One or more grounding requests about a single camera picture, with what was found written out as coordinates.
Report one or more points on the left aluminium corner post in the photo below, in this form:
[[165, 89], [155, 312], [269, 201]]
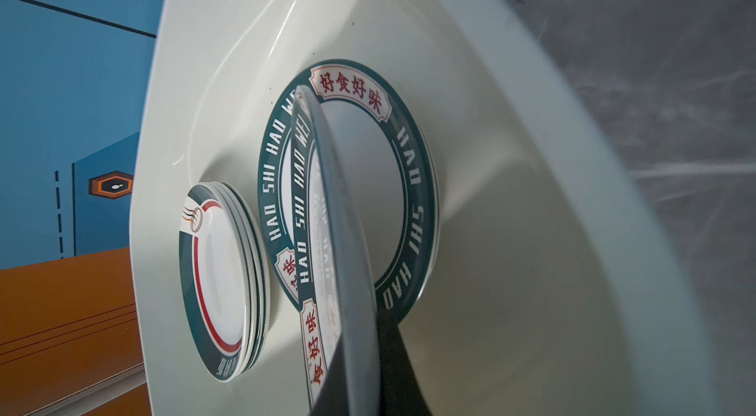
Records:
[[97, 395]]

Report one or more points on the green red rim plate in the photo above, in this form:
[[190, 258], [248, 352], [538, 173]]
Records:
[[224, 280]]

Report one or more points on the green rim text plate front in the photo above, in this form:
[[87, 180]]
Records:
[[388, 168]]

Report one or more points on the small green rim text plate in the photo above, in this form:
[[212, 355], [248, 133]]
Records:
[[336, 301]]

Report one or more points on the white plastic bin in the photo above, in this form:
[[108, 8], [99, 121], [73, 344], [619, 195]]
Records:
[[553, 292]]

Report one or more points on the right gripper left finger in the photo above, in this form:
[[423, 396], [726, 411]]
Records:
[[333, 398]]

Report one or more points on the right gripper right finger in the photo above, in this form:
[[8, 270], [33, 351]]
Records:
[[400, 393]]

